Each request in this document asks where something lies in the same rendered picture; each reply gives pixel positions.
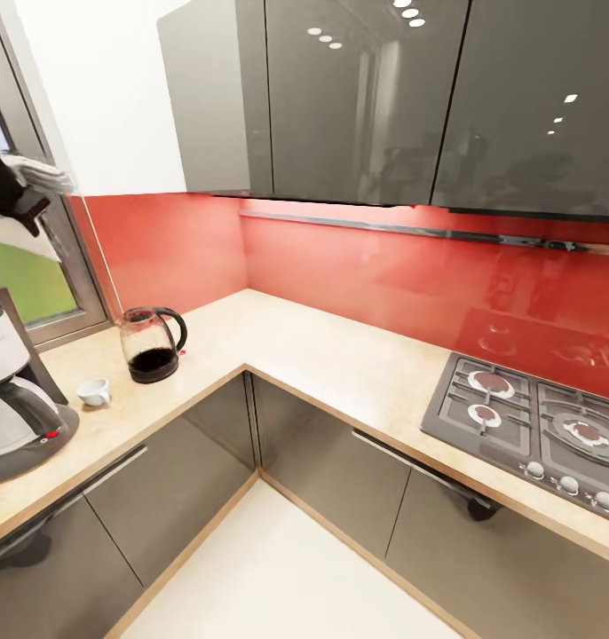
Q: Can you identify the electric kettle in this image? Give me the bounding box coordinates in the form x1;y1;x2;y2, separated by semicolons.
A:
115;306;188;384

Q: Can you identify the paper coffee filter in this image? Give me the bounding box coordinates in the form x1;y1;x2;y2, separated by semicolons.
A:
0;214;59;261

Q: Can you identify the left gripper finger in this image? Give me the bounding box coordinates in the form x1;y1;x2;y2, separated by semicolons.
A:
22;220;41;237

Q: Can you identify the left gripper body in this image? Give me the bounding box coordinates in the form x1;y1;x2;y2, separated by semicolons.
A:
0;158;49;221

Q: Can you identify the coffee cup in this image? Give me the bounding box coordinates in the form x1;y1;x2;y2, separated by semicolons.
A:
76;378;110;406

